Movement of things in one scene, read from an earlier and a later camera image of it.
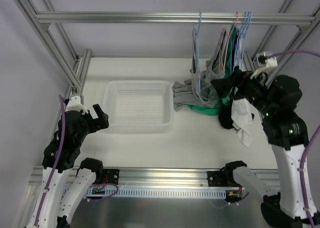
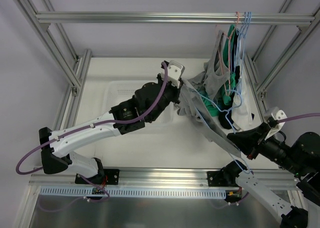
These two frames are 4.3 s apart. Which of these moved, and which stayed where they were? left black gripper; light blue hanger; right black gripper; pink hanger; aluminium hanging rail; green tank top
Moved: light blue hanger; pink hanger; right black gripper; left black gripper
Stayed: aluminium hanging rail; green tank top
